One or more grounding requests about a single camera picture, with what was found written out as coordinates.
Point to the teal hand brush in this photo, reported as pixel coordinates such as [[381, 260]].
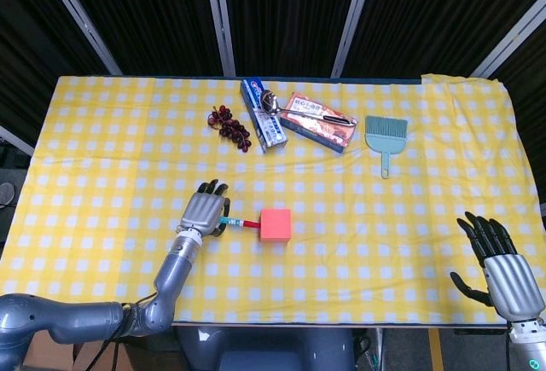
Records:
[[385, 136]]

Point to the aluminium frame post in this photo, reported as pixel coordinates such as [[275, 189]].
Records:
[[81, 17], [509, 38], [15, 140], [222, 17], [352, 21]]

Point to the yellow white checked tablecloth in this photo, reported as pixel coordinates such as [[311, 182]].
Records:
[[341, 268]]

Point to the dark red grape bunch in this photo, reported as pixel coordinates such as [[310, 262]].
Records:
[[232, 130]]

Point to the blue white toothpaste box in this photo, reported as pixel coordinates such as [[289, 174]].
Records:
[[269, 131]]

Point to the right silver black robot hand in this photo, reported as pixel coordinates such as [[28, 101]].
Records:
[[514, 285]]

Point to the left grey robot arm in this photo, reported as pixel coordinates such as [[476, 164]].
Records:
[[177, 266]]

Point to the orange-red cube block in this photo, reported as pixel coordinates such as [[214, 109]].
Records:
[[275, 224]]

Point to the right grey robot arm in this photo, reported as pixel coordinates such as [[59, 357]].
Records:
[[529, 349]]

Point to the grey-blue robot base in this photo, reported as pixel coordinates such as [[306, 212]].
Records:
[[264, 345]]

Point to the green and red marker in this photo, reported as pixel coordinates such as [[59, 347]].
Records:
[[239, 222]]

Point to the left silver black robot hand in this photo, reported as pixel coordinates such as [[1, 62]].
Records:
[[202, 213]]

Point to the orange snack box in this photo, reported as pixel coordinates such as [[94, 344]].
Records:
[[317, 131]]

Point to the round grey disc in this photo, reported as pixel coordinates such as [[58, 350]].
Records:
[[6, 194]]

